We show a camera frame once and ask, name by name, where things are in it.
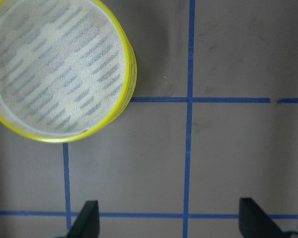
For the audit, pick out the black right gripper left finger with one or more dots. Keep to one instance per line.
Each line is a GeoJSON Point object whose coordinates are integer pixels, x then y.
{"type": "Point", "coordinates": [87, 224]}

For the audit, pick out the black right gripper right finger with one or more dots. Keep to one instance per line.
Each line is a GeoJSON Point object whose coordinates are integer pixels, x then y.
{"type": "Point", "coordinates": [255, 223]}

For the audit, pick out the yellow steamer top layer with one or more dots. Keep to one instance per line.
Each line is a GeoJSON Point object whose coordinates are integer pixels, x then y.
{"type": "Point", "coordinates": [67, 68]}

